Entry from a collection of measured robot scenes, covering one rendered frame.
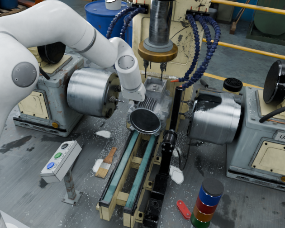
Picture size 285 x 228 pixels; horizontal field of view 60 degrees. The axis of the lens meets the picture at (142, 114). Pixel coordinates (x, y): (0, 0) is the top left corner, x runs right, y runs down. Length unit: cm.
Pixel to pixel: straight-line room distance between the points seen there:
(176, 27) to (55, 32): 75
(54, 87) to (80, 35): 59
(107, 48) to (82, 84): 48
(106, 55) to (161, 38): 35
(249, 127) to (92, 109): 72
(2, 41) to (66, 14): 16
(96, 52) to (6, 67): 28
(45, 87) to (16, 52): 70
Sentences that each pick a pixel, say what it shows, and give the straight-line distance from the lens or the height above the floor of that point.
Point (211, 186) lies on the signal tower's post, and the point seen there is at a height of 122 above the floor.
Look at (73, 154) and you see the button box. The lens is 101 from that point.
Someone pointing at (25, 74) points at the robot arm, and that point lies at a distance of 61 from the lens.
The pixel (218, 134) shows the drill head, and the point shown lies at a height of 105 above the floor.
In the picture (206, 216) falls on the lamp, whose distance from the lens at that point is 82.
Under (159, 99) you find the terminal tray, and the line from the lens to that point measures 119.
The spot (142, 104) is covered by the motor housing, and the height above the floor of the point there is 109.
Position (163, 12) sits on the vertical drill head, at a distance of 105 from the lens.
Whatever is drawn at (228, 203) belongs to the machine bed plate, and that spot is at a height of 80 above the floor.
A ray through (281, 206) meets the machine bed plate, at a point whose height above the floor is 80.
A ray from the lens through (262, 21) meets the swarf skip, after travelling 521.
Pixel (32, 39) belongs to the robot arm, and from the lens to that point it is 71.
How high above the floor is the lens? 180
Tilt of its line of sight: 39 degrees down
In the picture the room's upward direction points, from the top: 3 degrees clockwise
